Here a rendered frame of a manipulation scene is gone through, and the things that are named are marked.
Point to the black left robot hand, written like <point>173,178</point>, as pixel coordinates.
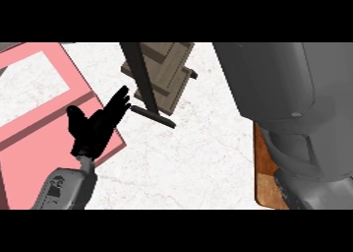
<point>94,126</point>

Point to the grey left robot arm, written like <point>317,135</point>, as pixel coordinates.
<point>67,190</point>

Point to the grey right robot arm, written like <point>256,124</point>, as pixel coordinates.
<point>300,124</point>

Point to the tiered basket with wooden shelves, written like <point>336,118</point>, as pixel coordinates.
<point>157,78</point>

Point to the brown wooden cutting board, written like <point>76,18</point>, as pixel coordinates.
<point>266,177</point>

